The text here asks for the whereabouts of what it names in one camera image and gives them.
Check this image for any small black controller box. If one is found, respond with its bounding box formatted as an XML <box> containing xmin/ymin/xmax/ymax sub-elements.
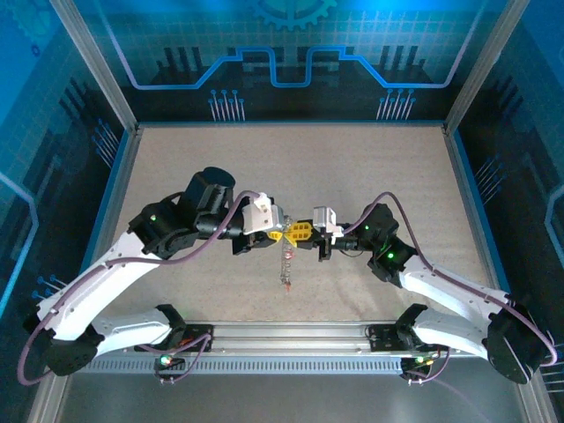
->
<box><xmin>400</xmin><ymin>355</ymin><xmax>435</xmax><ymax>375</ymax></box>
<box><xmin>154</xmin><ymin>354</ymin><xmax>186</xmax><ymax>371</ymax></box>

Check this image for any slotted grey cable duct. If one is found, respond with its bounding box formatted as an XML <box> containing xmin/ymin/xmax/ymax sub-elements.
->
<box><xmin>81</xmin><ymin>359</ymin><xmax>404</xmax><ymax>375</ymax></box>

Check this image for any grey metal front plate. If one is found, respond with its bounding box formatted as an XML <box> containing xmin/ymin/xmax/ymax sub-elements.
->
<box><xmin>56</xmin><ymin>374</ymin><xmax>530</xmax><ymax>423</ymax></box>

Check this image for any aluminium side rail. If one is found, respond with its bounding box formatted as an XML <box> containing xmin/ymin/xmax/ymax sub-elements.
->
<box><xmin>26</xmin><ymin>125</ymin><xmax>143</xmax><ymax>423</ymax></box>
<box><xmin>442</xmin><ymin>125</ymin><xmax>559</xmax><ymax>423</ymax></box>

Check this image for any aluminium back rail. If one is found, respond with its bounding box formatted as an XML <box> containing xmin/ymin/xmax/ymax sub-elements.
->
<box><xmin>136</xmin><ymin>122</ymin><xmax>447</xmax><ymax>130</ymax></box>

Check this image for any aluminium frame post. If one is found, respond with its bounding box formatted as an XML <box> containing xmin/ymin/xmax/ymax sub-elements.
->
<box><xmin>48</xmin><ymin>0</ymin><xmax>141</xmax><ymax>133</ymax></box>
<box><xmin>443</xmin><ymin>0</ymin><xmax>531</xmax><ymax>133</ymax></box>

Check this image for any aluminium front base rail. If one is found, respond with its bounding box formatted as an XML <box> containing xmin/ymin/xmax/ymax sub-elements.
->
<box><xmin>96</xmin><ymin>320</ymin><xmax>490</xmax><ymax>358</ymax></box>

